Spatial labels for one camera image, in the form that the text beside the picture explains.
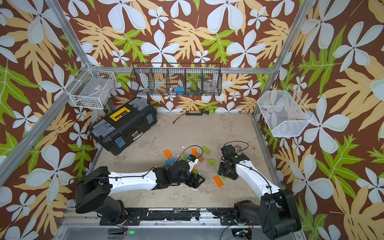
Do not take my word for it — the white wire basket left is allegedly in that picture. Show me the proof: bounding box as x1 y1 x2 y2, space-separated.
65 64 117 110

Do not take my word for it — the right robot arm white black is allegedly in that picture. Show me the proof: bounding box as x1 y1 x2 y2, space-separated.
218 153 302 240

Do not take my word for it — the white wire basket right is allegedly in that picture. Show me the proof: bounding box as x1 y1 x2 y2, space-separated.
257 87 314 138

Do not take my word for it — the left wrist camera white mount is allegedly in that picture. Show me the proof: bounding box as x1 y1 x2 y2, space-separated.
186 155 199 172

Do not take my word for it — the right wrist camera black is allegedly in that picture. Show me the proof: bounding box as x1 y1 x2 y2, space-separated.
221 145 237 157

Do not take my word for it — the white wire basket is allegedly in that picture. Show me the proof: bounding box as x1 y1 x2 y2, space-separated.
257 87 314 138
65 64 117 110

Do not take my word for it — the black toolbox yellow handle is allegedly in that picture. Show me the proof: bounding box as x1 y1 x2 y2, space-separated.
90 98 158 156

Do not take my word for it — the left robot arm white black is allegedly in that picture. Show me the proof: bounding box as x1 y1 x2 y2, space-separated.
75 159 205 226

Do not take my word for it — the blue flat lego plate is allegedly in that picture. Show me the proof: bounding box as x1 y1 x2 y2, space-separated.
165 157 176 165

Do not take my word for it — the orange flat lego plate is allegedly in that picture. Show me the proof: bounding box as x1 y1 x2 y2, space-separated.
164 150 173 159

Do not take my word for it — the black power strip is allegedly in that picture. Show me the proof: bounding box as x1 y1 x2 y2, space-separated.
186 110 203 116

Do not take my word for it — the black wire basket centre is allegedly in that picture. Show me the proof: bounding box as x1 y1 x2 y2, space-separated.
129 63 223 97

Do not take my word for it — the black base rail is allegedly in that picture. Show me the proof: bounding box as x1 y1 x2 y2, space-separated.
100 207 249 226

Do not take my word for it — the orange lego brick long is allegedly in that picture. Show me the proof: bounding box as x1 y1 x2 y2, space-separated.
213 176 224 188

